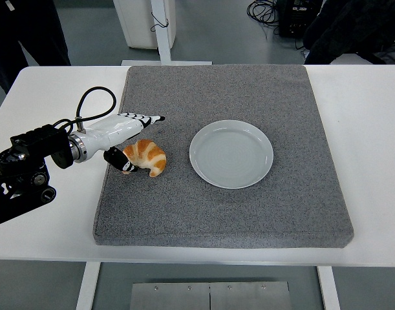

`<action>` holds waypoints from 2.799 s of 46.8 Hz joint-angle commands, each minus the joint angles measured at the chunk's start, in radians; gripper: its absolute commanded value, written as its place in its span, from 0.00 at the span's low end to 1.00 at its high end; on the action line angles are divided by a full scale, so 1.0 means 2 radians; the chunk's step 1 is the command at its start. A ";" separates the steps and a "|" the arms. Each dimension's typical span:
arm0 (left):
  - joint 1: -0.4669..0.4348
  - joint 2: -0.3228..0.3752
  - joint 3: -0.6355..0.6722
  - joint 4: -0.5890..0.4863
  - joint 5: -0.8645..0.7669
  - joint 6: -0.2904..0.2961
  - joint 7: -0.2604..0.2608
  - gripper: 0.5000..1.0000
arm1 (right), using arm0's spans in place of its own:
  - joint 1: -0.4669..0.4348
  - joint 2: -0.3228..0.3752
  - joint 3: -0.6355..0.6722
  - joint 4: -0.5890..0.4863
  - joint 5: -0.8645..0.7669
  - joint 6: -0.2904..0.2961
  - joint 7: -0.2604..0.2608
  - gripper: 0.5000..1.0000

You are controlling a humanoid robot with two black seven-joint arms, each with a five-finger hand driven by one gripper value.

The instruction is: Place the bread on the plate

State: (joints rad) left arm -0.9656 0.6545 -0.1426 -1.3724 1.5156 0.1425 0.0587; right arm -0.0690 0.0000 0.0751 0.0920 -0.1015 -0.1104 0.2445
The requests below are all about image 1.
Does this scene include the person standing in dark clothing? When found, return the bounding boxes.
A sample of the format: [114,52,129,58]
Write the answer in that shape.
[0,0,72,95]

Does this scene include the grey metal plate with screws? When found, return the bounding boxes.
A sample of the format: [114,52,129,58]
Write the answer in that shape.
[129,281,292,310]

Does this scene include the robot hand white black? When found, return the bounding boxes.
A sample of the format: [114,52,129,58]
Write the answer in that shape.
[77,112,166,176]

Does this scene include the thin black cable on post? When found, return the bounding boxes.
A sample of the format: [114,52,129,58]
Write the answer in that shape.
[151,17,170,32]

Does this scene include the black electronics box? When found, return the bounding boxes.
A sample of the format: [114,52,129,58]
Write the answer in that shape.
[276,0,319,38]

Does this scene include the white stand post with base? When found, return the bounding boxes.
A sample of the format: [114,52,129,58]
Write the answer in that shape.
[121,0,213,67]

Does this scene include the person in black jacket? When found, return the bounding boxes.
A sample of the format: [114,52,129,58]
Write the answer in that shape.
[303,0,395,67]

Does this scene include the black floor cable bundle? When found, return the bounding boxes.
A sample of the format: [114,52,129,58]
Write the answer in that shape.
[246,0,281,36]

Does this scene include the white table leg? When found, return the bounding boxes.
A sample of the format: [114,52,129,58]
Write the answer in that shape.
[76,262,101,310]
[317,266,341,310]

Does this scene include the grey foam mat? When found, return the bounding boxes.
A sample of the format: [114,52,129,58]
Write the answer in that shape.
[92,63,354,249]

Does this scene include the round grey plate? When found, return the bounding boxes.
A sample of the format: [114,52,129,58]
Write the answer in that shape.
[188,119,274,189]

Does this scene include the croissant bread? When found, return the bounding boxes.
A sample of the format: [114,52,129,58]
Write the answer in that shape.
[122,139,167,178]

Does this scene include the white cabinet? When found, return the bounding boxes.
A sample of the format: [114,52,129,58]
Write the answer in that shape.
[112,0,177,50]

